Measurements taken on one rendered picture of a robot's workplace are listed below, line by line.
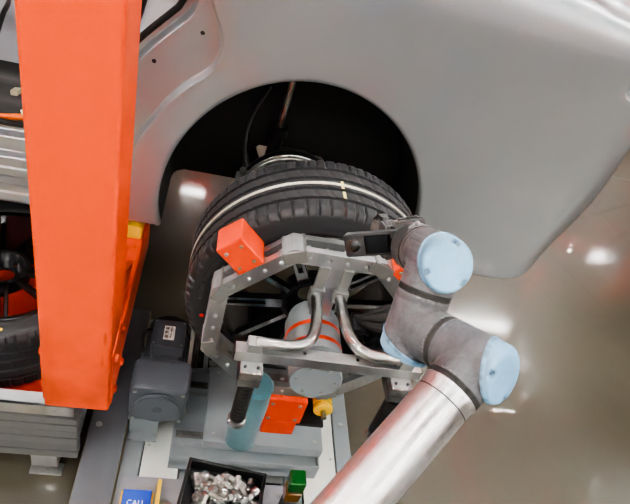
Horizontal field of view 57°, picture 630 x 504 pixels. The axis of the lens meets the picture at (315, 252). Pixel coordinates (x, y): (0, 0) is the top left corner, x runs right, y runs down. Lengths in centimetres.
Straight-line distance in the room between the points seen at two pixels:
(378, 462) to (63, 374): 95
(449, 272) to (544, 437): 196
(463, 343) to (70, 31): 76
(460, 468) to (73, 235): 180
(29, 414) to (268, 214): 96
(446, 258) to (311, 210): 49
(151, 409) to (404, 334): 114
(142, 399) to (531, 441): 167
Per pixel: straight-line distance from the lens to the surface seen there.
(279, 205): 136
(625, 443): 310
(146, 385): 187
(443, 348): 90
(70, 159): 113
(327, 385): 142
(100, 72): 103
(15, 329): 189
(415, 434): 84
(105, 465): 205
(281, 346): 123
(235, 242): 127
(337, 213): 134
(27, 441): 203
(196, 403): 216
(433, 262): 92
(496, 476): 259
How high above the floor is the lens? 193
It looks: 39 degrees down
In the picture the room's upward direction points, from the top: 19 degrees clockwise
